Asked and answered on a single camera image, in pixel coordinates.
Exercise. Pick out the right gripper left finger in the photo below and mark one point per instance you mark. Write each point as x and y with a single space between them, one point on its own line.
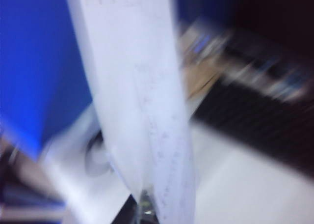
126 213

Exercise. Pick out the white wrinkled printed paper sheet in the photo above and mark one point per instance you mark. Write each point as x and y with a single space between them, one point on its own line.
137 93

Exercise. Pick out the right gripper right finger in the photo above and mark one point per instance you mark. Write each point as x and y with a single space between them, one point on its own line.
148 206

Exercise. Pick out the black flat rectangular object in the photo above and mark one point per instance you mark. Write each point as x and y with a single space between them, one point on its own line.
255 120

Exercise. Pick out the blue panel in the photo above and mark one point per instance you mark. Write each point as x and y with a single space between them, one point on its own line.
39 69

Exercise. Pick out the brown cardboard box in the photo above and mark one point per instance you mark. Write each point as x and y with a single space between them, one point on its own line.
196 71

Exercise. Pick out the white round device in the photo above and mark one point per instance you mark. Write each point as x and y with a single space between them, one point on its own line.
83 155

